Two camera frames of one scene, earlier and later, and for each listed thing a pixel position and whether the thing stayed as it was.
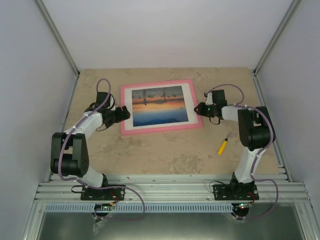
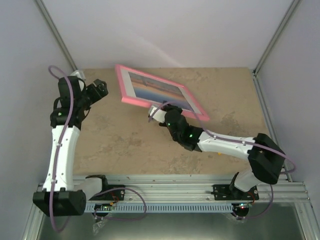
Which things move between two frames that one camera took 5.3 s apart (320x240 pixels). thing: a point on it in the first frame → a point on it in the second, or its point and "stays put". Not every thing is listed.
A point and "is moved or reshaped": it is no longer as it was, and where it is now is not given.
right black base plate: (235, 192) stays put
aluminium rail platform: (62, 189) stays put
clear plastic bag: (96, 226) stays put
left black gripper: (121, 117) → (103, 90)
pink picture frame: (159, 107) is moved or reshaped
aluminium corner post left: (55, 32) stays put
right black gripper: (201, 110) → (166, 108)
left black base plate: (113, 193) stays put
